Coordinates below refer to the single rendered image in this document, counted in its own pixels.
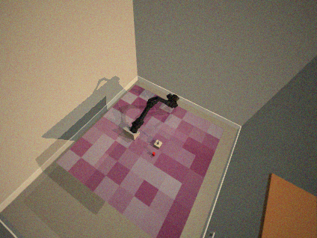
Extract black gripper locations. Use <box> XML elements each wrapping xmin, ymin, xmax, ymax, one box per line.
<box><xmin>167</xmin><ymin>94</ymin><xmax>178</xmax><ymax>108</ymax></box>

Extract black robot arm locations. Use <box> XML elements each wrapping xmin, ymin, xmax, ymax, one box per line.
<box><xmin>130</xmin><ymin>94</ymin><xmax>179</xmax><ymax>133</ymax></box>

